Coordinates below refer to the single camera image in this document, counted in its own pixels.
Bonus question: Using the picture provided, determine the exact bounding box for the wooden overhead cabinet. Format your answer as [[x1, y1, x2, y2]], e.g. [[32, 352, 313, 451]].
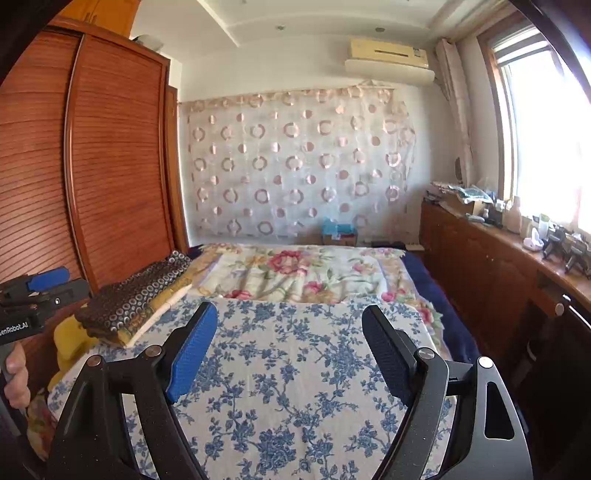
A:
[[67, 0, 139, 38]]

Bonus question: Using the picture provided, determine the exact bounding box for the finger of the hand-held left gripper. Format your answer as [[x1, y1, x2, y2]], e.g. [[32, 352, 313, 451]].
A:
[[28, 278, 89, 308], [0, 268, 71, 301]]

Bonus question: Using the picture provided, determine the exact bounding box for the cream pink floral blanket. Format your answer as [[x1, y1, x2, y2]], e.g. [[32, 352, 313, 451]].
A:
[[189, 242, 444, 352]]

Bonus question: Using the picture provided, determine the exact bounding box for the beige bottle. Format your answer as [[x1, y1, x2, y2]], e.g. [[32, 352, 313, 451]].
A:
[[505, 196, 522, 234]]

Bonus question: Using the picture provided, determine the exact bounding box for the pile of papers and clutter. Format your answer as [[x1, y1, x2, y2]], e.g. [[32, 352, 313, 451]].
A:
[[425, 180, 497, 215]]

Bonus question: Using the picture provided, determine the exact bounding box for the navy blue bedspread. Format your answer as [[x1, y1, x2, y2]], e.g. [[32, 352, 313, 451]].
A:
[[402, 249, 481, 365]]

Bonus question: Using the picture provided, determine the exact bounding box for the wooden framed window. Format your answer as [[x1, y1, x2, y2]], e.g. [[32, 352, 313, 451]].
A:
[[478, 18, 591, 232]]

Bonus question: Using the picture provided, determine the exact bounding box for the blue tissue packet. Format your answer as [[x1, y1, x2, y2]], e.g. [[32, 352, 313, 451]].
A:
[[321, 219, 358, 238]]

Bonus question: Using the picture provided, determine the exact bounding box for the sheer circle patterned wall curtain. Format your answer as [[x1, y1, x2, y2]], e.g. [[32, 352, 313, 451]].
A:
[[178, 83, 416, 245]]

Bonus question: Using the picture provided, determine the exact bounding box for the navy circle patterned garment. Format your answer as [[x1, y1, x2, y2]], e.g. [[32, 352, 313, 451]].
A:
[[75, 251, 192, 343]]

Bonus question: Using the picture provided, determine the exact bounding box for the long wooden sideboard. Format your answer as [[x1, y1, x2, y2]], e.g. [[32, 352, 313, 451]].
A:
[[420, 200, 591, 370]]

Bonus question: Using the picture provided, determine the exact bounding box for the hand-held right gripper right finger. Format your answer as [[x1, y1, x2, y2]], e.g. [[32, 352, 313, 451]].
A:
[[362, 305, 529, 480]]

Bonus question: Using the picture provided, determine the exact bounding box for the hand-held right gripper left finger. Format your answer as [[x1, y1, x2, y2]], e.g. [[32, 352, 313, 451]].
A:
[[46, 302, 218, 480]]

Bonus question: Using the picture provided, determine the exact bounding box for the cream wall air conditioner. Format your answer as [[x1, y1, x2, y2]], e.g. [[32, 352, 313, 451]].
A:
[[344, 37, 437, 86]]

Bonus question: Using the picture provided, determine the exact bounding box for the black mini tripod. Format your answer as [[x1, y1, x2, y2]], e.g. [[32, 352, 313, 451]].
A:
[[563, 233, 591, 277], [541, 226, 568, 259]]

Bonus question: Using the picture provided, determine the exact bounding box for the beige window curtain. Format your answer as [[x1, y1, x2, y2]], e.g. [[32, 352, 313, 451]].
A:
[[434, 39, 474, 185]]

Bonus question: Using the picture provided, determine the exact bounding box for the person's left hand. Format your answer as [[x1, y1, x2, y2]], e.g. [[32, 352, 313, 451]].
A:
[[4, 344, 31, 409]]

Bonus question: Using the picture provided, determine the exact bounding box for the golden brown patterned garment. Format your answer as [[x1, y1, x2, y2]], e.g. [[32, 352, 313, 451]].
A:
[[99, 277, 194, 348]]

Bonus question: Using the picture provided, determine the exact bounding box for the wooden slatted wardrobe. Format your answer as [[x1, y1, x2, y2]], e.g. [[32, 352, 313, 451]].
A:
[[0, 14, 190, 370]]

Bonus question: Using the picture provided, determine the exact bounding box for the white blue floral bed sheet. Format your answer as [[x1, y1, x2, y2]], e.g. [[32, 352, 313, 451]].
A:
[[48, 295, 458, 480]]

